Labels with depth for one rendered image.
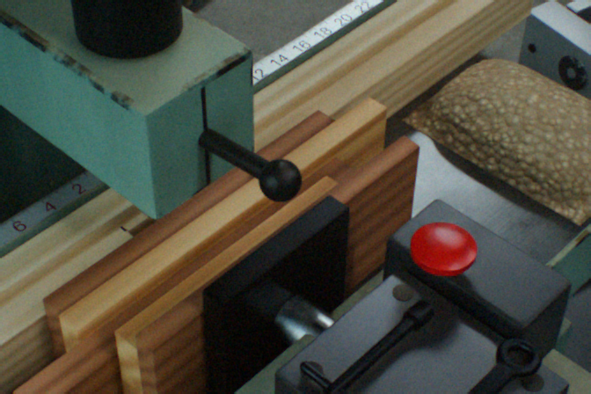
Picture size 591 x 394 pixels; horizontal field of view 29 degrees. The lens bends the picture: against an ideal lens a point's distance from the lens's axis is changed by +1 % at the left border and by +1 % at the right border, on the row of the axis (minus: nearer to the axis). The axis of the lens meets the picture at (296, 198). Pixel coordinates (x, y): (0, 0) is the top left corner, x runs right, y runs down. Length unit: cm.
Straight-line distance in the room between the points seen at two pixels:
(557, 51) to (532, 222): 40
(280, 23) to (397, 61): 162
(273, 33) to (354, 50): 160
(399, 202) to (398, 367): 17
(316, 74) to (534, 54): 43
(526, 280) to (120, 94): 20
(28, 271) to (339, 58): 25
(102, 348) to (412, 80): 30
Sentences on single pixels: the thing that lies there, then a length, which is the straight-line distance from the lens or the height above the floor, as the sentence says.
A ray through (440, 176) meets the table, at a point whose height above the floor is 90.
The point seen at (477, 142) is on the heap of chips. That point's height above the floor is 91.
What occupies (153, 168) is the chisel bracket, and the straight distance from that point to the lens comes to 54.
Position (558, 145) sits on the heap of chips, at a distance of 73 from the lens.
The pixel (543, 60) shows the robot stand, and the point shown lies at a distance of 112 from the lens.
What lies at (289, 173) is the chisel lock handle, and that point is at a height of 105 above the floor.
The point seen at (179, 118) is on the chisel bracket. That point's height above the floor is 106.
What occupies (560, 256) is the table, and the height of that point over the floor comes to 90.
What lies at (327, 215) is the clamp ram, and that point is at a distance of 58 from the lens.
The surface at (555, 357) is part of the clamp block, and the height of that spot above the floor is 96.
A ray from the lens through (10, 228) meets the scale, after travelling 64.
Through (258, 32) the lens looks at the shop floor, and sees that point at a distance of 236.
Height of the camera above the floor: 141
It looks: 45 degrees down
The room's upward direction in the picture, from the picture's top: 1 degrees clockwise
